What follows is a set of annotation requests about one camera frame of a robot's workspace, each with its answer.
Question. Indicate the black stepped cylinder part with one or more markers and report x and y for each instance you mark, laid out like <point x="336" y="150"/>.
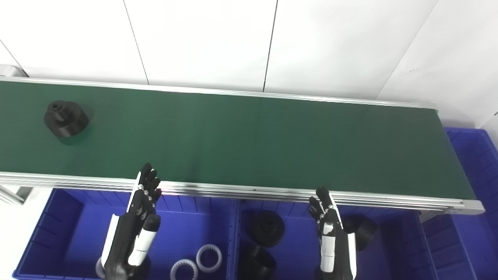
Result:
<point x="66" y="120"/>
<point x="257" y="264"/>
<point x="267" y="229"/>
<point x="363" y="231"/>

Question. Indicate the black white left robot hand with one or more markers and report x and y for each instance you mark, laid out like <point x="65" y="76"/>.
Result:
<point x="124" y="237"/>

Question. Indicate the blue bin with black parts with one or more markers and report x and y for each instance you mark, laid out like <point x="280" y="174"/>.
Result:
<point x="299" y="256"/>

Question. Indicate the aluminium conveyor leg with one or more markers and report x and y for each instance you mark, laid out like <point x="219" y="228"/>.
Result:
<point x="13" y="195"/>

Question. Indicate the empty blue bin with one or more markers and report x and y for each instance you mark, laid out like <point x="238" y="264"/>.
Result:
<point x="474" y="217"/>

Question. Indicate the green conveyor belt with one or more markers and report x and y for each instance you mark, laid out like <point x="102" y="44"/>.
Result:
<point x="249" y="140"/>
<point x="253" y="191"/>

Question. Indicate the grey conveyor end cap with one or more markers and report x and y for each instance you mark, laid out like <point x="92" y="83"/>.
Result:
<point x="9" y="70"/>

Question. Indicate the blue bin with white rings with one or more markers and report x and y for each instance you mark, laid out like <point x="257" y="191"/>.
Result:
<point x="183" y="233"/>

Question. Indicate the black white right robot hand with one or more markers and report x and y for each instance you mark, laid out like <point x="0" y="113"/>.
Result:
<point x="334" y="249"/>

